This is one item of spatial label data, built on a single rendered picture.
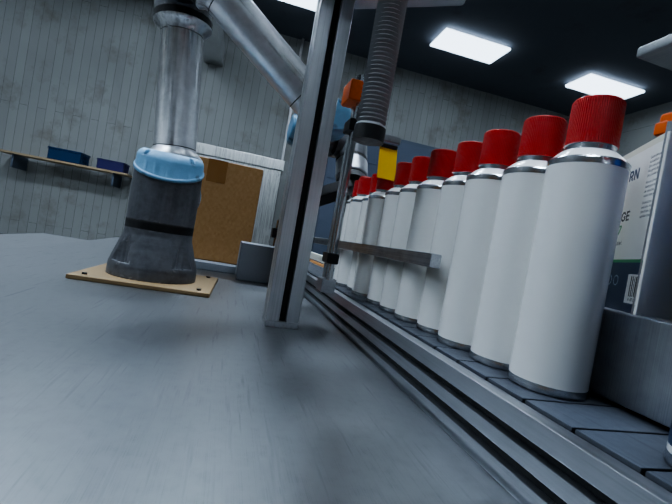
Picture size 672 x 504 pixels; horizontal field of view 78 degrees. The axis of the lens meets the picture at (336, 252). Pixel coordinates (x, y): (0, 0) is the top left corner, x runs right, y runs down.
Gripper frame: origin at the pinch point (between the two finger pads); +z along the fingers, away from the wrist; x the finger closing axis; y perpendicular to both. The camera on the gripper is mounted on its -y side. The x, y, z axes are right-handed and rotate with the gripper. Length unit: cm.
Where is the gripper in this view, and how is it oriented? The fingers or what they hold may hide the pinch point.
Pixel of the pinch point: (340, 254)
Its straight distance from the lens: 85.3
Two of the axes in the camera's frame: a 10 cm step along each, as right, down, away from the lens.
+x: -3.0, 4.4, 8.5
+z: -0.3, 8.9, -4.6
